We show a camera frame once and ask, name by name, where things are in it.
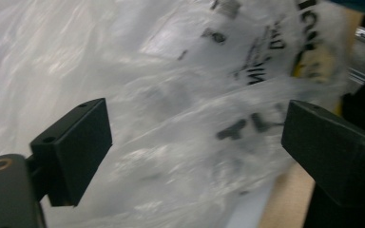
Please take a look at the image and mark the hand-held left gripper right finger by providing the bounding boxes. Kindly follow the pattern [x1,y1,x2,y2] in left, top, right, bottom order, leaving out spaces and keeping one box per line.
[280,100,365,209]

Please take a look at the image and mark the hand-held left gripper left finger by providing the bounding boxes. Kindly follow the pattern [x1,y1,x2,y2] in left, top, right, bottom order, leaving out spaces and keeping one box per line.
[29,98,113,208]

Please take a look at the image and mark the translucent printed plastic bag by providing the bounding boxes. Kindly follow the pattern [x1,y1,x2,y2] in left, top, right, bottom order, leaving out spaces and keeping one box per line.
[0,0,354,228]

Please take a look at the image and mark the wooden table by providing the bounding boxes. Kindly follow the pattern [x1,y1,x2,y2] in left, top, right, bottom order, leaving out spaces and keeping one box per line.
[258,9,365,228]

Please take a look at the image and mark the white table mat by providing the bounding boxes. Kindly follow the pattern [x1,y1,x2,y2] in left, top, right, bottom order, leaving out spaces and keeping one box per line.
[224,183,278,228]

